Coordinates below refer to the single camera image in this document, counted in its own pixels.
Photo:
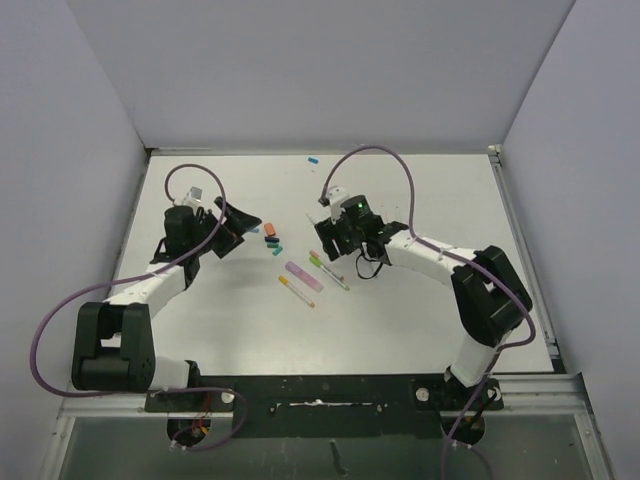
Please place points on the yellow cap pen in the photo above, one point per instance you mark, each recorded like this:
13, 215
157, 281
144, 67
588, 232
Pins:
297, 292

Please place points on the purple highlighter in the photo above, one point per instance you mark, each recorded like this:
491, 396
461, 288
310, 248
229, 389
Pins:
304, 276

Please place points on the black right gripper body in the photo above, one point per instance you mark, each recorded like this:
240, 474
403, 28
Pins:
347, 238

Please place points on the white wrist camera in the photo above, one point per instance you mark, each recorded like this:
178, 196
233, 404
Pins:
332, 198
192, 198

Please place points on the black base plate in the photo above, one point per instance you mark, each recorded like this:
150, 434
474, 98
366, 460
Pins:
336, 406

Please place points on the aluminium right rail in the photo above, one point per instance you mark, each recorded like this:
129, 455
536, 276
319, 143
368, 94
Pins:
540, 307

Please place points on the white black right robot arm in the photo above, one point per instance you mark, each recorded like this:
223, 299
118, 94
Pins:
491, 298

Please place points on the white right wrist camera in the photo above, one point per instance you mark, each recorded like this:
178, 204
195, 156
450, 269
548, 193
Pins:
332, 198

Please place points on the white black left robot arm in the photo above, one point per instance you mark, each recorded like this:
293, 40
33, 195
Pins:
114, 347

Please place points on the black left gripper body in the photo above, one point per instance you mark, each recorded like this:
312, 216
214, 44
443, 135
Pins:
205, 225

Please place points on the orange highlighter cap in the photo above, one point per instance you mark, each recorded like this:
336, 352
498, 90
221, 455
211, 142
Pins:
270, 230

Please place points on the pink orange cap pen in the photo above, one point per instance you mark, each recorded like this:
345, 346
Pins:
325, 264

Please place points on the aluminium front rail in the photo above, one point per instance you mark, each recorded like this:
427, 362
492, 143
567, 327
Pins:
546, 430

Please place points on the aluminium rail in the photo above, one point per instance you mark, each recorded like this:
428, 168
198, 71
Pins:
546, 430
540, 307

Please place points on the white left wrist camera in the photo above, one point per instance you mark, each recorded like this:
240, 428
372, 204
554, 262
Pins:
192, 198

